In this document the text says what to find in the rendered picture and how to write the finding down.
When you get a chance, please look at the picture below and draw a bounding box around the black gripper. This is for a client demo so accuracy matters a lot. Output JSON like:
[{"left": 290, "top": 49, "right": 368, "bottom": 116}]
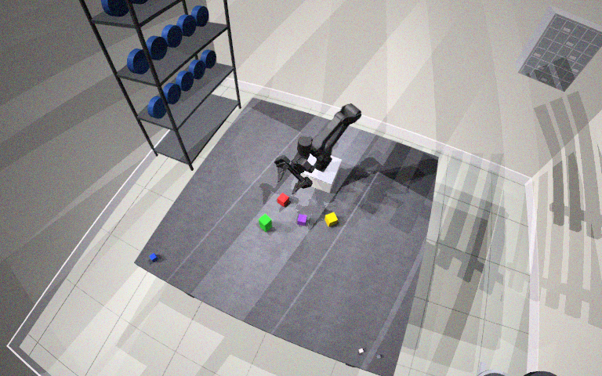
[{"left": 274, "top": 155, "right": 313, "bottom": 194}]

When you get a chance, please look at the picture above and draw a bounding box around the red block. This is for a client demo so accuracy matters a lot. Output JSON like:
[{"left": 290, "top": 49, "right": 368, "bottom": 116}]
[{"left": 277, "top": 193, "right": 289, "bottom": 207}]

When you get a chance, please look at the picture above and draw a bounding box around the yellow block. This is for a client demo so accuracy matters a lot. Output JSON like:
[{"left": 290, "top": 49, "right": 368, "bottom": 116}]
[{"left": 325, "top": 212, "right": 338, "bottom": 227}]

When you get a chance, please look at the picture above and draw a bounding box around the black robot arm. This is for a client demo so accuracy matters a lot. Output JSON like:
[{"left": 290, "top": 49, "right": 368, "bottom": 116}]
[{"left": 293, "top": 103, "right": 361, "bottom": 173}]

